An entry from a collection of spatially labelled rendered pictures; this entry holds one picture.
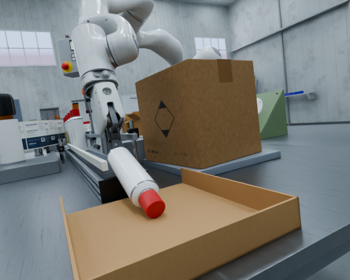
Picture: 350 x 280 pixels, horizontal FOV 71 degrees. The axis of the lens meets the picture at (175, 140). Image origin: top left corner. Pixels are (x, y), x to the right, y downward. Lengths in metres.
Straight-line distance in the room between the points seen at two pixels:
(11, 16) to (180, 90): 10.32
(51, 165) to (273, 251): 0.91
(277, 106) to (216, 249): 1.08
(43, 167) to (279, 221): 0.91
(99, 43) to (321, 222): 0.56
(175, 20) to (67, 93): 5.82
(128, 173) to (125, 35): 0.34
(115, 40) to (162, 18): 11.56
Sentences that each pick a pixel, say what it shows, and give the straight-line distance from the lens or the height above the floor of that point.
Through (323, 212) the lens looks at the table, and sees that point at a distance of 0.41.
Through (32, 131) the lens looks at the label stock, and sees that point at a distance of 1.47.
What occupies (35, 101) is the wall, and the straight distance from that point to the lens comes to 10.11.
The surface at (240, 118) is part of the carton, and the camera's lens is 0.71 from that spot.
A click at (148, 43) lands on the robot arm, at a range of 1.09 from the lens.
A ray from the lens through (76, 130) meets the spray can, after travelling 1.24.
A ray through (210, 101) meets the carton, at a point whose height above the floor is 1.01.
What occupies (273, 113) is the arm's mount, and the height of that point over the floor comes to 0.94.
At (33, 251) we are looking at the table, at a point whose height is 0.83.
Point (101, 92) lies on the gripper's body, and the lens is 0.57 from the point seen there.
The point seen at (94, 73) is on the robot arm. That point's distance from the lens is 0.61.
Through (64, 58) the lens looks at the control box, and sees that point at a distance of 1.50.
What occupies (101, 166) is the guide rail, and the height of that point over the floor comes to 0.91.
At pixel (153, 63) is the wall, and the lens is 11.29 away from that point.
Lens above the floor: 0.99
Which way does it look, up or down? 5 degrees down
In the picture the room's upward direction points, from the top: 8 degrees counter-clockwise
